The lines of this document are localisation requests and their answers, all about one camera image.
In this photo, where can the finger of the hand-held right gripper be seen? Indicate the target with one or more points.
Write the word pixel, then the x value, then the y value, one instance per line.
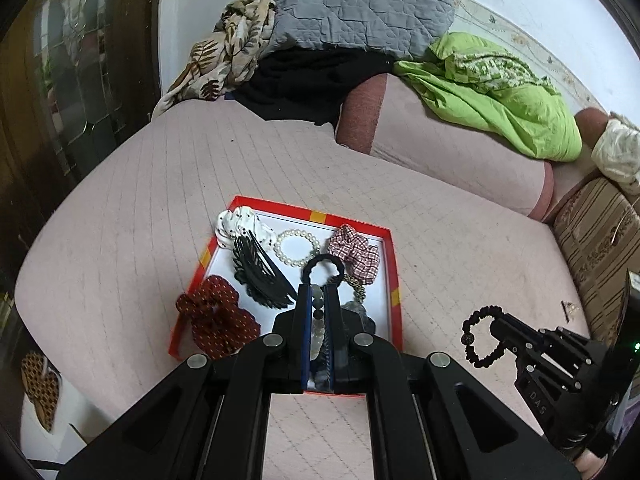
pixel 515 330
pixel 542 395

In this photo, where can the brown striped cushion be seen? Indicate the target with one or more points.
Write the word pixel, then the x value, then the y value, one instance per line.
pixel 595 245

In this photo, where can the cream cloth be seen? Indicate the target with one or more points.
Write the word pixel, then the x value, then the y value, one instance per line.
pixel 620 150

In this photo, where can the grey scrunchie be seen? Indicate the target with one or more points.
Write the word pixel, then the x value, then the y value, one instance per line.
pixel 357 311

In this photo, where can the dark wooden cabinet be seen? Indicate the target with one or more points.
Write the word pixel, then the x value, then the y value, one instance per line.
pixel 75 85

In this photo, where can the black cloth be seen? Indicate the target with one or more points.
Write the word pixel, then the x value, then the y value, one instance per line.
pixel 300 85

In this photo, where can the white cardboard box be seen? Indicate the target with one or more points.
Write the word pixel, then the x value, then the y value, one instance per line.
pixel 80 410

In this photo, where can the grey quilted pillow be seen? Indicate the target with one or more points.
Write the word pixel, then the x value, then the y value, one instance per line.
pixel 360 5

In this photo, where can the person's right hand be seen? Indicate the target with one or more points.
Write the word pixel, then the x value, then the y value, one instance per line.
pixel 592 465

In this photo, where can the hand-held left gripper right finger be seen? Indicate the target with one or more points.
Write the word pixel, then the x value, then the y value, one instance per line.
pixel 330 335

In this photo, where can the leaf print blanket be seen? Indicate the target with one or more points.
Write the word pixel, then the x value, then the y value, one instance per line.
pixel 235 45

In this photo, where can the green blanket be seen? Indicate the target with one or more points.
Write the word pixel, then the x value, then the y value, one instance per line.
pixel 500 105

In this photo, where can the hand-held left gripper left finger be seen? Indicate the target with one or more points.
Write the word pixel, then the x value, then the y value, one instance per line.
pixel 304 330

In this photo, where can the pink bolster pillow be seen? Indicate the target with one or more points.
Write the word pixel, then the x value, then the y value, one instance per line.
pixel 450 160
pixel 590 125

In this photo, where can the small black gold hairpin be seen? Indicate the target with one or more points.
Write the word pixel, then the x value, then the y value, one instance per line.
pixel 567 310

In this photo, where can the brown patterned heart cushion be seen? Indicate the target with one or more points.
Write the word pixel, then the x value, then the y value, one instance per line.
pixel 40 390

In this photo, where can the white dotted scrunchie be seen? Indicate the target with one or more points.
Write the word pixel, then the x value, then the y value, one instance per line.
pixel 235 222

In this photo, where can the pink plaid scrunchie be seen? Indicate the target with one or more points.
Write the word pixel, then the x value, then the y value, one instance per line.
pixel 357 255

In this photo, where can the black leaf hair clip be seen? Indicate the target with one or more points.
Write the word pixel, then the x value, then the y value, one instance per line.
pixel 255 275

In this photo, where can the red dotted scrunchie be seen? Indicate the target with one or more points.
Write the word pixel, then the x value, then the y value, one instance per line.
pixel 215 310

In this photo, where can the red box with white inside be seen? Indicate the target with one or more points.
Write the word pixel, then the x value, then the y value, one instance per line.
pixel 220 267

